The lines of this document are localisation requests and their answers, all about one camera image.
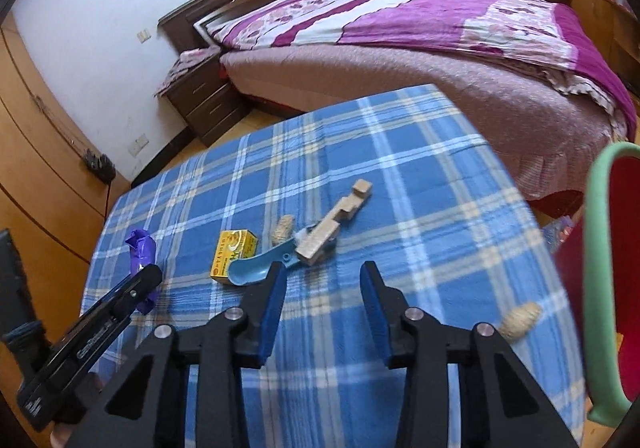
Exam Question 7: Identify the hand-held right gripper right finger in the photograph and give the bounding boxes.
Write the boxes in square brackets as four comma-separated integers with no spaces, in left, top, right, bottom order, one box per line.
[360,261,568,448]

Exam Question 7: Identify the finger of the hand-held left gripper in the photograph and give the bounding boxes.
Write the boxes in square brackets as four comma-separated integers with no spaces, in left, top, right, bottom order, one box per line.
[80,264,163,345]

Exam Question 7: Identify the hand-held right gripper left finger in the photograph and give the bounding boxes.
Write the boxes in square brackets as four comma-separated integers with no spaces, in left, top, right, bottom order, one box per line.
[65,261,288,448]

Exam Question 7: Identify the purple plastic wrapper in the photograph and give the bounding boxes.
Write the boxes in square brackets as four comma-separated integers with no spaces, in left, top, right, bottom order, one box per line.
[125,229,157,315]

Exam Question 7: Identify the red bucket with green rim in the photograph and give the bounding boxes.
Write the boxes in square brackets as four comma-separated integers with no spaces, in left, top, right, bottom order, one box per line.
[555,142,640,426]

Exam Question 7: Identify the person's left hand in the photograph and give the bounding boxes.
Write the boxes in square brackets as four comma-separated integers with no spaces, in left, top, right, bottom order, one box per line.
[49,374,106,448]

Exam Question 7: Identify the light blue plastic scoop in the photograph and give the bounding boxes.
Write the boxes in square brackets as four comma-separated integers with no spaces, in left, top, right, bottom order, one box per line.
[227,225,318,287]

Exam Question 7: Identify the small yellow box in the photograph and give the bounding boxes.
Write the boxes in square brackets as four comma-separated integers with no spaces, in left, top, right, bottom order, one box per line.
[210,230,259,285]

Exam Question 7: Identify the peanut shell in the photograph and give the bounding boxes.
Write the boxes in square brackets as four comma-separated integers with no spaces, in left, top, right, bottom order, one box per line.
[497,303,543,341]
[270,214,296,246]

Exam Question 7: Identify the notched wooden block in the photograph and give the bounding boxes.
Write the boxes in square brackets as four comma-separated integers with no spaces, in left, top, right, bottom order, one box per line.
[295,179,375,267]

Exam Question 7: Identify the black power strip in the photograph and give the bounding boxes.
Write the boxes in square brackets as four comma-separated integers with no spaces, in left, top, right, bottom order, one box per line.
[82,150,117,185]

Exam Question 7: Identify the blue plaid tablecloth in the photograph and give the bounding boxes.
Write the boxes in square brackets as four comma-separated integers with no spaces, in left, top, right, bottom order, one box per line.
[82,84,588,448]

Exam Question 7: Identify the light wooden wardrobe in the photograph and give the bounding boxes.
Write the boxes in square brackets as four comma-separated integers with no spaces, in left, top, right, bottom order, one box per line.
[0,25,132,279]

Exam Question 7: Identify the dark wooden nightstand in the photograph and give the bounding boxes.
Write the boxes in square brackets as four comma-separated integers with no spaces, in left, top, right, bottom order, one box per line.
[155,48,251,149]

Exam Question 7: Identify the pink floral cloth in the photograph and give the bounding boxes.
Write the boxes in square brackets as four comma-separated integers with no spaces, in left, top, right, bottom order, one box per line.
[154,46,223,96]

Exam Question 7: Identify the mauve bed cover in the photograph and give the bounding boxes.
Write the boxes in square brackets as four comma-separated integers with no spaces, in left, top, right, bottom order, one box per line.
[220,42,621,209]

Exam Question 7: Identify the bed with purple quilt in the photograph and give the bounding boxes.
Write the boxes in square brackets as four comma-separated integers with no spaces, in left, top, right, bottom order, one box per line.
[192,0,638,139]

